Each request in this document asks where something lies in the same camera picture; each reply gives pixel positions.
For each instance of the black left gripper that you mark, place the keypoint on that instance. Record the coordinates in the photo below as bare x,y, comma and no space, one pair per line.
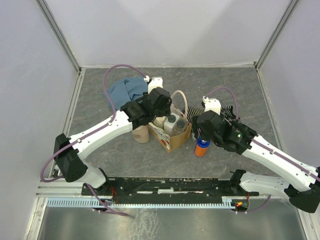
166,110

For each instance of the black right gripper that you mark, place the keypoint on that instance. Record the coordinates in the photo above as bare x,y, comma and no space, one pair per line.
194,126

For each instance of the orange bottle with blue cap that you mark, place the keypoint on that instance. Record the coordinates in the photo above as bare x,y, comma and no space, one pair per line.
201,147

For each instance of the beige pump lotion bottle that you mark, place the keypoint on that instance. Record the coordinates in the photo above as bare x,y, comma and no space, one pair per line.
141,134

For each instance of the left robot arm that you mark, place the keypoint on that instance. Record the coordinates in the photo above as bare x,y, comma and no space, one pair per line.
71,152

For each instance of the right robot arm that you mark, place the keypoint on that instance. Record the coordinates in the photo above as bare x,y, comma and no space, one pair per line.
296,181

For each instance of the watermelon print canvas bag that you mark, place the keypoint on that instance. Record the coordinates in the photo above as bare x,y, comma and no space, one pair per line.
173,142

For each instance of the white bottle with cream cap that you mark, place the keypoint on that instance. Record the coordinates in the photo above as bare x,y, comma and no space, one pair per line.
159,122

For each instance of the white bottle with grey cap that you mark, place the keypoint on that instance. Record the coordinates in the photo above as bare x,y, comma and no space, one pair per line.
170,123

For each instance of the blue denim cloth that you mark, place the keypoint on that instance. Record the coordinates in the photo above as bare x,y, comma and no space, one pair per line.
127,89

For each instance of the clear bottle with grey cap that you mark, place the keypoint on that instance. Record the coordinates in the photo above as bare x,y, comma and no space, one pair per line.
180,127

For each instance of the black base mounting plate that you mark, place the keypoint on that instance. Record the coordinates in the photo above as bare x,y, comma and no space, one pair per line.
126,186

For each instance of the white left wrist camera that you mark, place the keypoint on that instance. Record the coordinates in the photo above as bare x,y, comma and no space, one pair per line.
154,82

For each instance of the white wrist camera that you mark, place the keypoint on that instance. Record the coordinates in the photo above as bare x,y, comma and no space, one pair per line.
154,82
211,104

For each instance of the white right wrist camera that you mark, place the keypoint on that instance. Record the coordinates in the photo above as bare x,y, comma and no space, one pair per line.
211,104

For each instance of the light blue cable duct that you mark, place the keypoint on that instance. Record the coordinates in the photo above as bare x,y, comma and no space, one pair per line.
169,200

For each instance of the aluminium frame rail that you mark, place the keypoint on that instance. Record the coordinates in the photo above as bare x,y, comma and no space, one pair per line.
59,189

